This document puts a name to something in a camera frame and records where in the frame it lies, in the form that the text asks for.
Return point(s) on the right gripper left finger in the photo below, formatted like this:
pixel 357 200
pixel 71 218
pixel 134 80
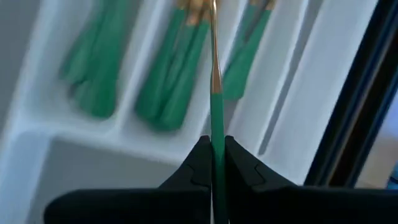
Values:
pixel 124 207

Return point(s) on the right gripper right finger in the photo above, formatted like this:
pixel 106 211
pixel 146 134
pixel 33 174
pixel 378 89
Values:
pixel 311 207

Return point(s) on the white cutlery tray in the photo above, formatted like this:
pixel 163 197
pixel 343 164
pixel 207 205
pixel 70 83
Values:
pixel 93 161

